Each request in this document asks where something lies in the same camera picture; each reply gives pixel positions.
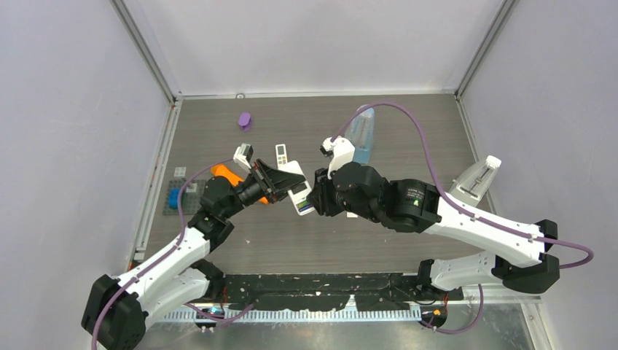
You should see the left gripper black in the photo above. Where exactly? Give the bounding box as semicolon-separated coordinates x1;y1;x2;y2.
222;159;305;219

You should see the small white remote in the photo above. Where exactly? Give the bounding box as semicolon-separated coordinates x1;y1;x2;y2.
278;160;315;216

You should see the white remote control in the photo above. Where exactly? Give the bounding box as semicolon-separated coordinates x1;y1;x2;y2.
275;144;289;168

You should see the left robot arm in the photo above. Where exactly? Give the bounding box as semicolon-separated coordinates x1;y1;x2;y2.
81;159;306;349

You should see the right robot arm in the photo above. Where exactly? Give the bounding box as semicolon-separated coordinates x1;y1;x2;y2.
308;162;560;300

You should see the purple cap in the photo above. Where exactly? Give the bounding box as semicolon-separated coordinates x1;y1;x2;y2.
238;112;252;131

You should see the blue lego brick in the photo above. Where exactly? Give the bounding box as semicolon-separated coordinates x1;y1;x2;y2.
167;188;181;210

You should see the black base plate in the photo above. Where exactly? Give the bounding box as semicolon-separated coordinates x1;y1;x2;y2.
225;273;464;311

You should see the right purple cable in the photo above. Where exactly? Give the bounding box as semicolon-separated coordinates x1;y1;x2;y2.
333;100;595;270

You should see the purple cable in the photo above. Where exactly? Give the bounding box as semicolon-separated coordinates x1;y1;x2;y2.
90;158;235;350
333;100;595;270

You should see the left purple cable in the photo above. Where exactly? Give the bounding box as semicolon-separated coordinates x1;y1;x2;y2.
90;158;235;350

